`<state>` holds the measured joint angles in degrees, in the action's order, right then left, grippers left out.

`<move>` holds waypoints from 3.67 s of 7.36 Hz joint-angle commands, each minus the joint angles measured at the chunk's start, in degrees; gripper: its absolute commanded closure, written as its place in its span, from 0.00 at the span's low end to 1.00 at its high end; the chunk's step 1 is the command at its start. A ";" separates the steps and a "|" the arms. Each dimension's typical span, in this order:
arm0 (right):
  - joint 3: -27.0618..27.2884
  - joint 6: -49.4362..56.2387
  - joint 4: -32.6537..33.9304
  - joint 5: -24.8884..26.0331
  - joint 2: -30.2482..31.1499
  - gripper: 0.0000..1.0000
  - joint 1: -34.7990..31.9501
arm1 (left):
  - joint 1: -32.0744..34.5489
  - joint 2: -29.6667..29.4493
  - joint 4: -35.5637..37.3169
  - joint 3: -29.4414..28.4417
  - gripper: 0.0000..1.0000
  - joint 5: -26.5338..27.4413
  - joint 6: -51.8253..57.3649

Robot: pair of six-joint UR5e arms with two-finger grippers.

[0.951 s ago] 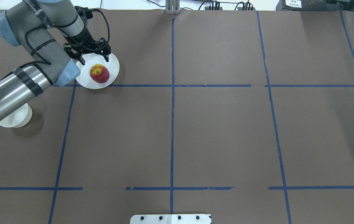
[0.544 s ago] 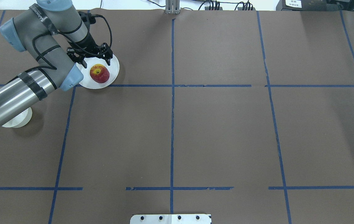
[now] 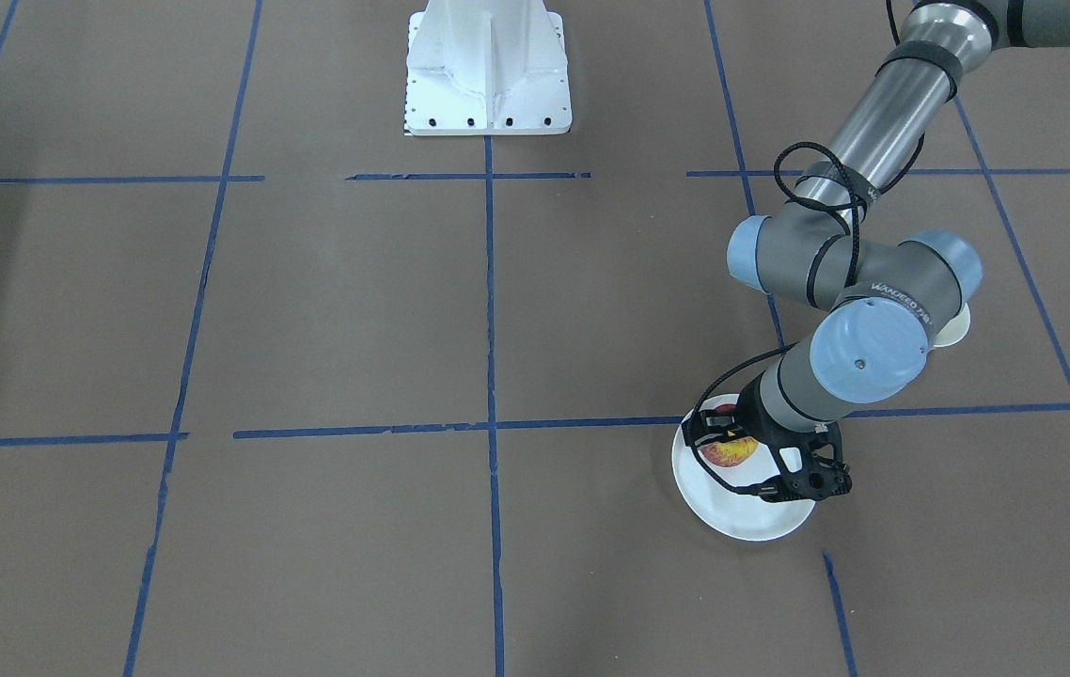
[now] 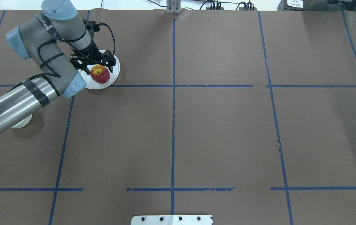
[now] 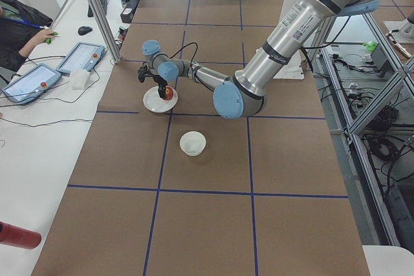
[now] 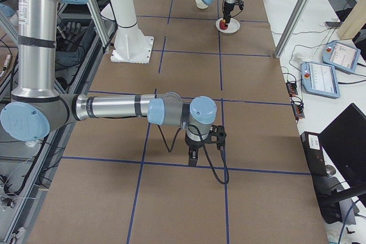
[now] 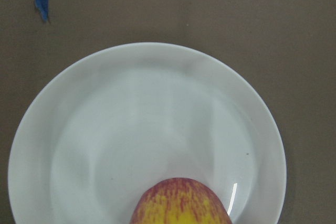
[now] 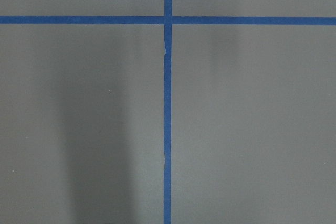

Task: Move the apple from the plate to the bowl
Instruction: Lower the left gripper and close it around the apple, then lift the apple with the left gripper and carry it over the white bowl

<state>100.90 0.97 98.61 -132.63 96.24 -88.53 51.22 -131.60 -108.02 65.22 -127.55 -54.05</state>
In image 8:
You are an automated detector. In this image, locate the brown paper table cover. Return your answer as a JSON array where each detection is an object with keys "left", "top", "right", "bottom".
[{"left": 0, "top": 0, "right": 336, "bottom": 224}]

